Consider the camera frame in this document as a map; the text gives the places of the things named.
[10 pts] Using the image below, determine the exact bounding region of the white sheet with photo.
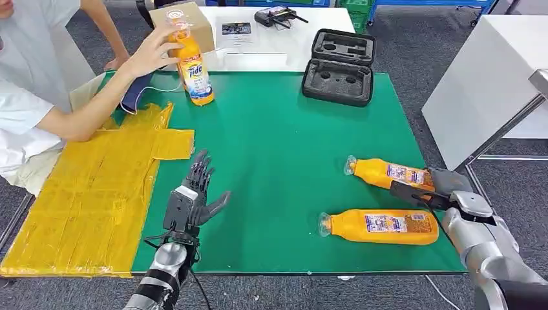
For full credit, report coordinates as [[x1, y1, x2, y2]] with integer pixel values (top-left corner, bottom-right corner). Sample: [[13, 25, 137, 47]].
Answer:
[[215, 17, 260, 50]]

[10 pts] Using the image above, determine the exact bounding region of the person's right hand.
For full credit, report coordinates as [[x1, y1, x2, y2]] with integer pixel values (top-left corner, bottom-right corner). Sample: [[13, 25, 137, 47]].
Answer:
[[124, 23, 185, 80]]

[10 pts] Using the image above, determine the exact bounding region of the brown cardboard box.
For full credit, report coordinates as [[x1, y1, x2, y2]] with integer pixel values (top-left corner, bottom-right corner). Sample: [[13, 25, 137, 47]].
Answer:
[[149, 1, 216, 54]]

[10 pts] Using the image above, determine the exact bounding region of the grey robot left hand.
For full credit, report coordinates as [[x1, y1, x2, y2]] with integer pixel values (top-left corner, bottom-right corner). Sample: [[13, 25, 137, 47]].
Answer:
[[182, 149, 232, 227]]

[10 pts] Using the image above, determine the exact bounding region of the person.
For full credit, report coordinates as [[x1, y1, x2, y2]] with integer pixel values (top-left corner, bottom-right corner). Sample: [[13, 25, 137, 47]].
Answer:
[[0, 0, 185, 198]]

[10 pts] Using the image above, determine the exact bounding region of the green plastic crate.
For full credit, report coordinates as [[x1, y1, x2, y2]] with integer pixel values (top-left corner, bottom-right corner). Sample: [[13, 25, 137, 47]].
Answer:
[[338, 0, 374, 33]]

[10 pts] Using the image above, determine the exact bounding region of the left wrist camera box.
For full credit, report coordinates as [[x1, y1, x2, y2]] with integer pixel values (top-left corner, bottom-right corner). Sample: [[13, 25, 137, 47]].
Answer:
[[162, 186, 198, 234]]

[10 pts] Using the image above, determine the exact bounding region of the thin white cable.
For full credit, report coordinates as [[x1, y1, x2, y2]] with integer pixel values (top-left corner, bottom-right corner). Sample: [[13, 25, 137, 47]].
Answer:
[[423, 273, 462, 310]]

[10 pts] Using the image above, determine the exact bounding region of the metal table frame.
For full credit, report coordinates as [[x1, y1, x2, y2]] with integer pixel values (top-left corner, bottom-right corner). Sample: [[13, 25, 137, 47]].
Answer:
[[464, 94, 548, 202]]

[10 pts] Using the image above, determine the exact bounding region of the small white table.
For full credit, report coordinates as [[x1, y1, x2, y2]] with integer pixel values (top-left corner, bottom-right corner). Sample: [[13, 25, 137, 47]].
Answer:
[[162, 6, 356, 73]]

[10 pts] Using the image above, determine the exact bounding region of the orange drink bottle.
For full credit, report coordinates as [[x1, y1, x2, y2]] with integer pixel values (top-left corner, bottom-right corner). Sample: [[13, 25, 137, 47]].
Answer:
[[165, 9, 215, 107], [344, 155, 437, 192], [319, 209, 441, 247]]

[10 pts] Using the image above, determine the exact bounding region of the large white table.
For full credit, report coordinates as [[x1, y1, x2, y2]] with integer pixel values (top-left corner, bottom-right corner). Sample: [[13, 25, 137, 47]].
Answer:
[[421, 12, 548, 172]]

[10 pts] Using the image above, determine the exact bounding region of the black foam-lined open case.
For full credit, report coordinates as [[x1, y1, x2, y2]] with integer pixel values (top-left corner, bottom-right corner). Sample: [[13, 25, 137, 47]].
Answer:
[[301, 28, 377, 108]]

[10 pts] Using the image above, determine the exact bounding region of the green table mat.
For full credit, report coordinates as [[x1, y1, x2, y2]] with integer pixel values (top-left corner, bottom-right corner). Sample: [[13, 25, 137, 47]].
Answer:
[[98, 72, 467, 274]]

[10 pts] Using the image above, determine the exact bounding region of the navy blue pouch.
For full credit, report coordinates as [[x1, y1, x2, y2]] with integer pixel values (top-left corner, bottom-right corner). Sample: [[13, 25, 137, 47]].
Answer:
[[120, 72, 155, 114]]

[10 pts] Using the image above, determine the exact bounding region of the grey metal plate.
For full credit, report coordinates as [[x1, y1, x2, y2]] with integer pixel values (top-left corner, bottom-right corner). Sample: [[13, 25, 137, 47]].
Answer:
[[529, 68, 548, 98]]

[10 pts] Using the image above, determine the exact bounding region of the yellow plastic sheet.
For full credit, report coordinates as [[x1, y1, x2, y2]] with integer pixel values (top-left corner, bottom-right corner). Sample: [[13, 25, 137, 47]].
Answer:
[[0, 102, 196, 279]]

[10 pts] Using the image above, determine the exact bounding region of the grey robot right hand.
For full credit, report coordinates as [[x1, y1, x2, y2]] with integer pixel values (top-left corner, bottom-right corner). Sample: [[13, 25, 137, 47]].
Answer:
[[428, 167, 474, 198]]

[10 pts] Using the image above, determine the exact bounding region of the grey table leg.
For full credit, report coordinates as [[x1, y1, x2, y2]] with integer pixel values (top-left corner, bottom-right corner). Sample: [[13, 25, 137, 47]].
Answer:
[[0, 192, 35, 251]]

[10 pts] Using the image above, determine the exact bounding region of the black remote controller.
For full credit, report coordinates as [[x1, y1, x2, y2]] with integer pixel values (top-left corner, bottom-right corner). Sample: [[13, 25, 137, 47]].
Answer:
[[254, 5, 310, 30]]

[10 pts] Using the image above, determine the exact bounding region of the person's left hand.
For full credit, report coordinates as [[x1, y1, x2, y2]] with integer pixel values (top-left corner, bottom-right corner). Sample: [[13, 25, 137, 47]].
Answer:
[[103, 56, 130, 72]]

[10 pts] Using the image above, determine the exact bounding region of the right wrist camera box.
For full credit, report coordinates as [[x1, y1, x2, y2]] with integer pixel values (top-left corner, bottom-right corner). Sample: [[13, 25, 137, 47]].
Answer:
[[389, 180, 450, 211]]

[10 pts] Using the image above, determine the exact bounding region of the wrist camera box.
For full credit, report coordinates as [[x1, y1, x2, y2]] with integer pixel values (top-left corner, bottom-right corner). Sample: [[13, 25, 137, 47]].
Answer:
[[162, 186, 198, 234], [389, 180, 450, 211]]

